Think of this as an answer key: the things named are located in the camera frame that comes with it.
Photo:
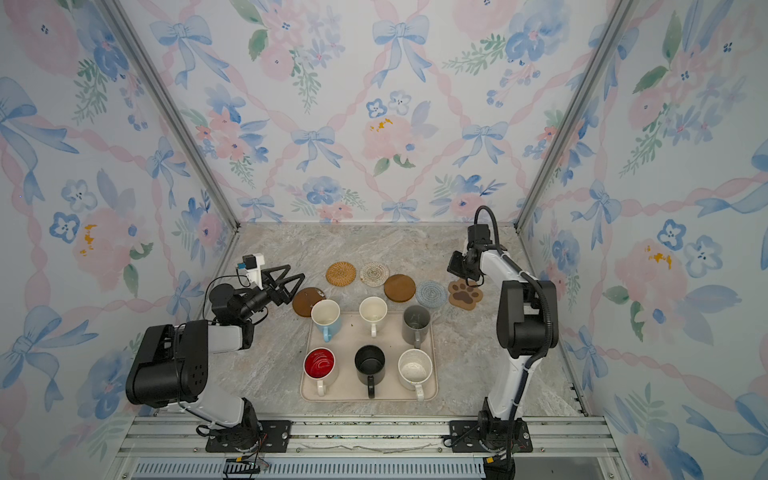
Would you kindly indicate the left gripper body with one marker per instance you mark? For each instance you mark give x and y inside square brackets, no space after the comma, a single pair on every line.
[274,298]

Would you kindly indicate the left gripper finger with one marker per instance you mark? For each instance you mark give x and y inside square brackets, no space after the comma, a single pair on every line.
[281,273]
[285,289]

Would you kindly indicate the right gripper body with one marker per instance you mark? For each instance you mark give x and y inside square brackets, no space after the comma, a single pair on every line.
[470,272]

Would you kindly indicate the cork paw coaster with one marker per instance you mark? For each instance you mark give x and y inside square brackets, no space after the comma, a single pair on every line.
[463,295]

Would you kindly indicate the grey mug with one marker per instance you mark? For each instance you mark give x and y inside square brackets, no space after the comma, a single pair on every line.
[415,323]

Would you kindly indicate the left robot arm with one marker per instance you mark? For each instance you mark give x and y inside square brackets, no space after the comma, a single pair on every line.
[172,363]

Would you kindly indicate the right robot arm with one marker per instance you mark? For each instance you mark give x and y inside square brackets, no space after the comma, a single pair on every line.
[526,330]

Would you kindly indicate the dark brown round coaster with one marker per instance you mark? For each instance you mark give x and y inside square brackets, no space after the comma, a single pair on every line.
[306,299]

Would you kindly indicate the blue woven coaster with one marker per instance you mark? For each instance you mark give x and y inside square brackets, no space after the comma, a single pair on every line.
[431,294]

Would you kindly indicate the woven rattan coaster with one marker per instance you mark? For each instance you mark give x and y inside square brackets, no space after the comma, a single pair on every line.
[341,274]

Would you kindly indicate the brown wooden round coaster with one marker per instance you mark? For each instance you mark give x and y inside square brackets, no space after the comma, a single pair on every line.
[399,288]

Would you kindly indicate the multicolour woven coaster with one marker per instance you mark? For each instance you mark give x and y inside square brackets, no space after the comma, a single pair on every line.
[374,274]

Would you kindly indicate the blue mug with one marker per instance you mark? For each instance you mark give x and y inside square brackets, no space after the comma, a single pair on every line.
[326,316]

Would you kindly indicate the red inside mug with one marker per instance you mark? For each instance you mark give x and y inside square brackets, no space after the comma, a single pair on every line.
[321,369]

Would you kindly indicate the cream white mug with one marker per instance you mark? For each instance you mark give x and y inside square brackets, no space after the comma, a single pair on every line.
[373,310]

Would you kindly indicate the beige tray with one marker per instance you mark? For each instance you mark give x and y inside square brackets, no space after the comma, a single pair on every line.
[355,333]

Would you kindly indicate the black mug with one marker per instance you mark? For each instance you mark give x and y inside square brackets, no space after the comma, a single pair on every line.
[370,363]

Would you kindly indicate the white speckled mug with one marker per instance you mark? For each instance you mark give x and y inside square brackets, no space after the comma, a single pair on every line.
[415,368]

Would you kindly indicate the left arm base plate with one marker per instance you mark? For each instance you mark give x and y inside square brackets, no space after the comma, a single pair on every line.
[247,438]

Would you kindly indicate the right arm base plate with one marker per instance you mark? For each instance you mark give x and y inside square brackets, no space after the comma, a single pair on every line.
[465,435]

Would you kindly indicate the aluminium rail frame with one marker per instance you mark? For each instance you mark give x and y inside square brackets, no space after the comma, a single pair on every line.
[166,446]

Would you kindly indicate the right corner aluminium post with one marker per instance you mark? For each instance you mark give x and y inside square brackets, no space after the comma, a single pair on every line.
[614,28]

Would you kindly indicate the corner aluminium post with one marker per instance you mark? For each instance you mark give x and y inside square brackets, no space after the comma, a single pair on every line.
[118,20]
[614,28]

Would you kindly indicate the left corner aluminium post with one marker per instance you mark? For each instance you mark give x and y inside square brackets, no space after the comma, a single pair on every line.
[118,20]

